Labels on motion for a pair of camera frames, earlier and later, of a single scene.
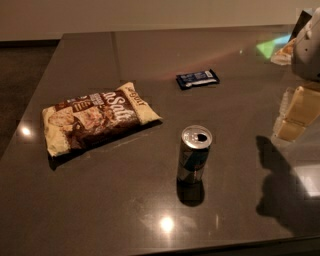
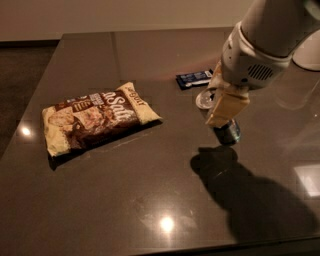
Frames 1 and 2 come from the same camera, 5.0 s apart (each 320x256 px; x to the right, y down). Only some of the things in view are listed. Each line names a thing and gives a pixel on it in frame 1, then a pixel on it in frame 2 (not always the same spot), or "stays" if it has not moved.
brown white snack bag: (95, 117) stays
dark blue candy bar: (196, 79) stays
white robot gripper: (308, 55) -> (248, 65)
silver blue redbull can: (193, 153) -> (226, 134)
